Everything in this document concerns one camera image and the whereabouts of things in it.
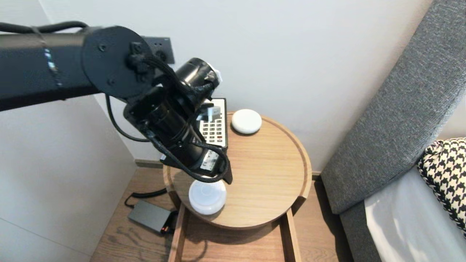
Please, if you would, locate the grey wall socket panel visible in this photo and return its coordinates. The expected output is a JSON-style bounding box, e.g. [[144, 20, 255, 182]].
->
[[143, 36, 175, 65]]

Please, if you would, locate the grey fabric headboard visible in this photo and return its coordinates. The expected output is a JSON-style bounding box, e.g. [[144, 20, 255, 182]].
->
[[320, 0, 466, 262]]

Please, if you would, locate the grey power adapter box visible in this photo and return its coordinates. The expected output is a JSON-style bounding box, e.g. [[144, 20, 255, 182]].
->
[[128, 200, 171, 234]]

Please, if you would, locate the black white houndstooth pillow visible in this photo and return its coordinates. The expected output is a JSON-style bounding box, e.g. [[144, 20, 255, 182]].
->
[[416, 138, 466, 239]]

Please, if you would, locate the round wooden bedside table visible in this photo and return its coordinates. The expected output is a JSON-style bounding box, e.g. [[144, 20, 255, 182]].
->
[[163, 112, 313, 230]]

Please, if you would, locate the white bed sheet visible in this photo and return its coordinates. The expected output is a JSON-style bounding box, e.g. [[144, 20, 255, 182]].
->
[[364, 166, 466, 262]]

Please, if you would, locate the flat white dome device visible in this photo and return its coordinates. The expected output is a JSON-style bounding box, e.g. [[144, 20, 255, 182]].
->
[[231, 109, 262, 135]]

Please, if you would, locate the black plug coiled power cord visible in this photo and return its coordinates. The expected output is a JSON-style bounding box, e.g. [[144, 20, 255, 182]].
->
[[125, 187, 169, 209]]

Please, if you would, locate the black white desk telephone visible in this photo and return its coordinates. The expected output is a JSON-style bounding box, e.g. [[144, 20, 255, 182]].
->
[[197, 98, 229, 150]]

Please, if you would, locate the curved wooden table drawer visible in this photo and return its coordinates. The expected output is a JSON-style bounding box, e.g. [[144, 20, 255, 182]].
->
[[169, 204, 303, 262]]

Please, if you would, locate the white round cylinder speaker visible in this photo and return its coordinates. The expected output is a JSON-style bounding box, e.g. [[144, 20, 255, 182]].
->
[[188, 178, 227, 215]]

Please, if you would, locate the black braided sleeve cable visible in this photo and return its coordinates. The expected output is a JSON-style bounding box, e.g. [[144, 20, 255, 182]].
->
[[144, 55, 230, 183]]

